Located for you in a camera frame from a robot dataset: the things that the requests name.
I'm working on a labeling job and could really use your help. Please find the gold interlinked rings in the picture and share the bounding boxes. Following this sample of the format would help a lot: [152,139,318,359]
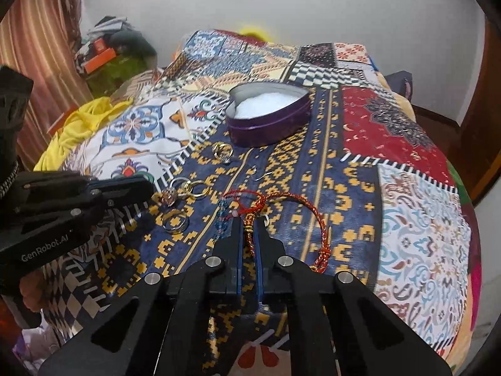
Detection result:
[159,176,211,206]

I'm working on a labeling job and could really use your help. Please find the blue beaded bracelet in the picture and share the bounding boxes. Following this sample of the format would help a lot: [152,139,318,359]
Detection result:
[212,198,230,239]

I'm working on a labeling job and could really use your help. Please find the gold ring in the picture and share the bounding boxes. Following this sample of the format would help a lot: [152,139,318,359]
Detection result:
[211,142,235,164]

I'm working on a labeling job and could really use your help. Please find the red braided cord bracelet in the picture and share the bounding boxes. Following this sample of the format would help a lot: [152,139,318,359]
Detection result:
[222,189,332,274]

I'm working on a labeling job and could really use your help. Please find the silver hook earrings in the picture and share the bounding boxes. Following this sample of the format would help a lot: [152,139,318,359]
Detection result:
[248,165,272,182]

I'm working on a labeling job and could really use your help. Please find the yellow cloth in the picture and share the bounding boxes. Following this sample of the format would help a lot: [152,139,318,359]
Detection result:
[33,97,134,171]

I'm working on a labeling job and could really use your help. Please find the clutter pile with orange box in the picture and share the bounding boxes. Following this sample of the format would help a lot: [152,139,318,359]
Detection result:
[74,15,157,98]

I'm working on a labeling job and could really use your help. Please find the striped pink curtain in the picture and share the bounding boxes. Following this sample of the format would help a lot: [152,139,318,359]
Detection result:
[1,0,92,170]

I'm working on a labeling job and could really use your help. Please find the patchwork patterned bedspread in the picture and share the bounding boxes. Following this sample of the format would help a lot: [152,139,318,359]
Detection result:
[43,31,482,371]

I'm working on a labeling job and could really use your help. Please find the purple heart-shaped tin box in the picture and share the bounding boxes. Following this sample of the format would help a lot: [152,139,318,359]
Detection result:
[225,81,312,148]

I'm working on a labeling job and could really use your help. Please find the wooden door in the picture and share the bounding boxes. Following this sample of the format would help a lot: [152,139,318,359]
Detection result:
[448,21,500,205]

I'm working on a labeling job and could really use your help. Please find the yellow headboard hoop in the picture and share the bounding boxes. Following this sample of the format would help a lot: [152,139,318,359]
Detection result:
[239,26,270,43]

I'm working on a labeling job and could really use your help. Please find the dark blue pillow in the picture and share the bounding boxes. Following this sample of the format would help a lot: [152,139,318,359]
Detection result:
[385,70,414,101]

